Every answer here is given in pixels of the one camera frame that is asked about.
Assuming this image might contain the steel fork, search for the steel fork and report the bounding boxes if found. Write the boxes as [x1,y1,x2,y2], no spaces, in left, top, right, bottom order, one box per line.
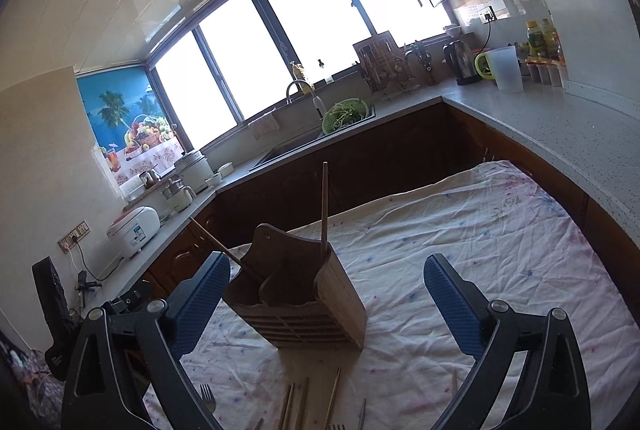
[200,384,217,414]

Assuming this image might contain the steel stock pot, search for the steel stock pot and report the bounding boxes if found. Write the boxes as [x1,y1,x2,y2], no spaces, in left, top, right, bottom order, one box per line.
[174,150,214,194]

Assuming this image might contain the fruit poster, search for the fruit poster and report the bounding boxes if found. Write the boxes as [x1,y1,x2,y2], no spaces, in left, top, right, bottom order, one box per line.
[77,67,183,187]

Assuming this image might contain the green vegetable basin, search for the green vegetable basin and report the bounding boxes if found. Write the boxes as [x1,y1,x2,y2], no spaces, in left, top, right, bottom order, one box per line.
[321,98,373,135]

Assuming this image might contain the oil bottles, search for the oil bottles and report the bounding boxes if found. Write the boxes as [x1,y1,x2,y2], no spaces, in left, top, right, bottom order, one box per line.
[526,18,564,61]

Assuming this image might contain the dish drying rack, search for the dish drying rack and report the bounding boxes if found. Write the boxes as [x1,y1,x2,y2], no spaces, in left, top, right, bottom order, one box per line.
[352,31,437,94]

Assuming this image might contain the long wooden chopstick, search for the long wooden chopstick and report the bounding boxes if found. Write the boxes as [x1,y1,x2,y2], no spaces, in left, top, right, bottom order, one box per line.
[322,366,342,430]

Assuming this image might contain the white blender jug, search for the white blender jug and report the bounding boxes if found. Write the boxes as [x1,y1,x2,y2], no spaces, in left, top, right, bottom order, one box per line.
[162,177,196,213]

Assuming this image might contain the black electric kettle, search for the black electric kettle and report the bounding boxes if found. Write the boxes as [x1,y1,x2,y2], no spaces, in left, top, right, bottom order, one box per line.
[442,40,482,85]

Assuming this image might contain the translucent plastic pitcher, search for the translucent plastic pitcher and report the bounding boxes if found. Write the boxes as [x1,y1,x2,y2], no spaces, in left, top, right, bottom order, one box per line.
[487,46,524,93]

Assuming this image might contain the chrome sink faucet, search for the chrome sink faucet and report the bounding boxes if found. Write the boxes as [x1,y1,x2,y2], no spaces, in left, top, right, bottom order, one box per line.
[285,78,326,119]

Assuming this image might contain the white floral tablecloth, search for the white floral tablecloth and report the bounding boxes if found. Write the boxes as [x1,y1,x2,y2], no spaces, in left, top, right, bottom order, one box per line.
[142,160,640,430]

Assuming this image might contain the wooden utensil holder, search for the wooden utensil holder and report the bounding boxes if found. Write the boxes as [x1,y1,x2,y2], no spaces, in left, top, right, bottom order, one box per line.
[224,224,367,350]

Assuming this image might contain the white rice cooker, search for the white rice cooker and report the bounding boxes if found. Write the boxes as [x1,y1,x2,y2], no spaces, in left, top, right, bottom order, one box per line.
[106,207,160,259]

